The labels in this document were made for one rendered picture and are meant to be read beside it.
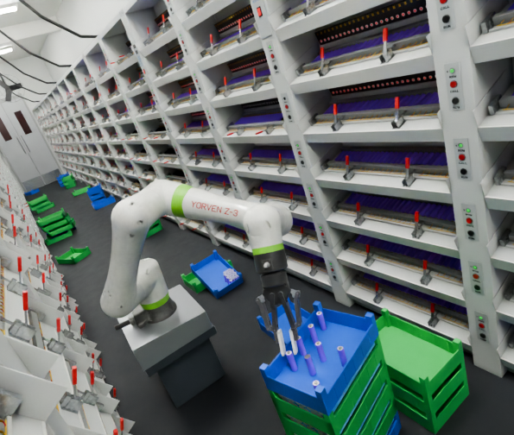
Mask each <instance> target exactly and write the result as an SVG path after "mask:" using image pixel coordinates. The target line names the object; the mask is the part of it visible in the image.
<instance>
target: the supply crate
mask: <svg viewBox="0 0 514 435"><path fill-rule="evenodd" d="M313 307H314V311H313V312H312V313H311V315H310V316H309V317H308V319H307V320H306V321H305V322H304V323H303V325H302V326H301V327H300V328H299V330H298V336H301V339H302V342H303V344H304V347H305V350H306V352H307V354H309V355H310V356H311V358H312V361H313V364H314V368H315V371H316V375H310V374H309V371H308V366H307V364H306V361H305V359H304V356H301V353H300V351H299V348H298V346H297V348H298V352H297V354H296V355H294V351H293V348H292V343H291V339H290V340H289V341H288V343H287V344H286V345H285V349H286V352H287V351H288V350H291V351H292V353H293V356H294V359H295V362H296V365H297V368H298V370H296V371H292V369H291V368H290V365H289V360H288V358H287V356H286V354H285V355H284V356H282V353H281V351H280V353H279V354H278V355H277V356H276V358H275V359H274V360H273V361H272V363H271V364H270V365H267V364H265V363H263V364H262V365H261V366H260V368H259V369H260V371H261V374H262V376H263V379H264V382H265V384H266V387H267V389H269V390H271V391H273V392H275V393H278V394H280V395H282V396H285V397H287V398H289V399H291V400H294V401H296V402H298V403H301V404H302V405H304V406H306V407H310V408H312V409H314V410H315V411H318V412H320V413H323V414H325V415H327V416H329V415H330V413H331V412H332V410H333V408H334V407H335V405H336V404H337V402H338V400H339V398H340V396H341V395H342V394H343V392H344V391H345V389H346V387H347V385H348V384H349V382H350V380H351V379H352V377H353V376H354V374H355V373H356V371H357V369H358V368H359V365H360V364H361V363H362V362H363V360H364V358H365V356H366V354H367V353H368V351H369V349H370V348H371V347H372V345H373V343H374V342H375V340H376V338H377V337H378V328H377V324H376V320H375V317H374V313H372V312H367V313H366V315H365V317H364V318H363V317H360V316H355V315H351V314H348V313H343V312H336V311H333V310H328V309H325V308H322V306H321V303H320V302H319V301H315V302H314V303H313ZM317 312H322V314H323V318H324V320H325V323H326V326H327V329H326V330H325V331H323V330H322V329H321V328H320V323H319V320H318V318H317V315H316V313H317ZM310 324H313V325H314V328H315V331H316V334H317V337H318V340H319V341H320V342H321V344H322V347H323V350H324V352H325V355H326V358H327V360H326V361H325V362H321V361H320V357H319V354H318V351H317V349H316V346H315V344H314V343H313V340H312V338H311V335H310V332H309V329H308V325H310ZM339 346H343V347H344V350H345V353H346V358H347V362H346V364H345V365H344V367H342V364H341V361H340V359H339V353H338V351H337V348H338V347H339ZM316 380H317V381H319V382H320V385H318V386H317V387H316V389H314V386H313V381H316Z"/></svg>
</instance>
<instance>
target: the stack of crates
mask: <svg viewBox="0 0 514 435"><path fill-rule="evenodd" d="M381 313H382V316H381V317H380V318H379V319H378V320H376V324H377V328H378V335H379V338H380V341H381V344H382V349H383V353H384V359H385V362H386V366H387V369H388V373H389V377H390V383H391V386H392V390H393V394H394V398H395V402H396V405H397V410H399V411H400V412H402V413H404V414H405V415H407V416H408V417H410V418H411V419H413V420H414V421H415V422H417V423H418V424H420V425H421V426H423V427H425V428H426V429H428V430H429V431H431V432H432V433H433V434H436V433H437V432H438V431H439V430H440V429H441V427H442V426H443V425H444V424H445V423H446V421H447V420H448V419H449V418H450V416H451V415H452V414H453V413H454V411H455V410H456V409H457V408H458V407H459V405H460V404H461V403H462V402H463V400H464V399H465V398H466V397H467V396H468V395H469V389H468V383H467V378H466V366H465V360H464V354H463V348H462V342H461V340H460V339H458V338H455V339H454V340H453V342H452V341H450V340H448V339H446V338H444V337H441V336H438V335H436V334H434V333H432V332H430V331H427V330H424V329H423V328H421V327H418V326H416V325H413V324H411V323H409V322H407V321H404V320H402V319H400V318H397V317H395V316H392V315H390V314H389V310H388V309H387V308H383V309H382V310H381Z"/></svg>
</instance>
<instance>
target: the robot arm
mask: <svg viewBox="0 0 514 435"><path fill-rule="evenodd" d="M164 215H169V216H173V217H178V218H189V219H196V220H204V221H211V222H217V223H222V224H229V225H234V226H237V227H241V228H244V230H245V232H246V234H247V236H248V238H249V241H250V244H251V250H252V254H253V258H254V262H255V267H256V271H257V273H258V274H261V276H260V277H261V282H262V285H263V294H262V295H261V296H258V297H257V298H256V299H255V301H256V302H257V304H258V305H259V308H260V311H261V313H262V317H263V321H264V324H265V328H266V330H267V331H273V333H274V337H275V340H276V343H277V344H278V343H279V345H280V350H281V353H282V356H284V355H285V354H286V349H285V344H284V340H283V336H282V329H279V327H278V317H277V304H282V307H283V308H284V311H285V313H286V315H287V318H288V321H289V324H290V327H291V328H290V329H289V335H290V339H291V343H292V348H293V351H294V355H296V354H297V352H298V348H297V343H296V341H298V339H299V336H298V331H297V327H300V326H301V324H302V319H301V304H300V295H301V291H300V290H294V289H292V288H291V286H290V285H289V281H288V276H287V273H286V270H284V269H285V268H287V267H288V263H287V258H286V255H285V250H284V246H283V241H282V237H283V236H285V235H286V234H288V233H289V231H290V229H291V227H292V224H293V218H292V215H291V213H290V211H289V210H288V209H287V208H286V207H285V206H283V205H277V204H265V203H258V202H251V201H246V200H241V199H233V198H229V197H226V196H222V195H218V194H216V193H213V192H209V191H206V190H202V189H199V188H197V187H194V186H189V185H185V184H182V183H178V182H174V181H170V180H155V181H153V182H152V183H150V184H149V185H148V186H146V187H145V188H144V189H142V191H140V192H138V193H136V194H134V195H132V196H130V197H128V198H127V199H123V200H121V201H120V202H118V203H117V204H116V205H115V207H114V208H113V210H112V213H111V228H112V241H111V261H110V266H109V272H108V275H107V279H106V283H105V288H104V291H103V293H102V295H101V299H100V305H101V308H102V310H103V312H104V313H105V314H106V315H108V316H109V317H112V318H123V317H125V316H127V315H129V314H130V313H132V315H131V316H129V317H128V319H127V320H125V321H124V322H122V323H120V324H118V325H115V326H114V327H115V329H116V331H118V330H120V329H122V328H124V327H125V326H127V325H136V324H137V326H138V327H139V328H140V329H142V328H143V327H144V326H145V325H146V324H155V323H159V322H162V321H163V320H165V319H167V318H169V317H171V316H172V315H173V314H174V313H175V311H176V308H177V305H176V303H175V302H174V301H173V300H172V299H171V298H170V297H169V294H168V287H167V285H166V282H165V280H164V278H163V275H162V271H161V269H160V267H159V264H158V262H157V261H156V260H154V259H151V258H147V259H142V260H140V258H141V254H142V251H143V245H144V242H145V239H146V236H147V234H148V231H149V227H150V226H151V225H152V224H153V223H154V222H155V221H156V220H157V219H159V218H160V217H162V216H164ZM290 293H292V297H293V298H294V303H295V317H296V322H295V319H294V316H293V313H292V311H291V309H290V306H289V301H288V298H289V295H290ZM264 298H265V299H267V300H268V301H269V302H270V308H271V317H272V324H271V322H270V317H269V314H268V311H267V308H266V305H265V303H264V301H265V299H264ZM139 304H140V305H139ZM278 329H279V330H278Z"/></svg>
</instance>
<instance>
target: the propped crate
mask: <svg viewBox="0 0 514 435"><path fill-rule="evenodd" d="M190 267H191V270H192V273H193V274H194V275H195V276H196V277H197V279H198V280H199V281H200V282H201V283H202V284H203V285H204V286H205V287H206V288H207V289H208V290H209V291H210V292H211V293H212V294H213V296H214V297H215V298H216V299H218V298H220V297H221V296H223V295H224V294H226V293H228V292H229V291H231V290H232V289H233V288H235V287H237V286H238V285H240V284H241V283H243V277H242V274H241V273H240V272H238V271H236V270H235V269H234V268H233V267H232V266H231V265H230V264H229V263H228V262H226V261H225V260H224V259H223V258H222V257H221V256H220V255H219V254H218V253H217V250H214V251H213V254H212V255H210V256H208V257H207V258H206V259H204V260H202V261H201V262H198V263H197V264H195V265H193V264H192V263H191V264H190ZM228 268H230V269H233V270H234V272H237V275H238V276H239V278H238V279H236V280H235V281H234V282H232V283H231V284H229V285H228V283H227V282H225V278H224V273H223V272H225V271H226V270H228Z"/></svg>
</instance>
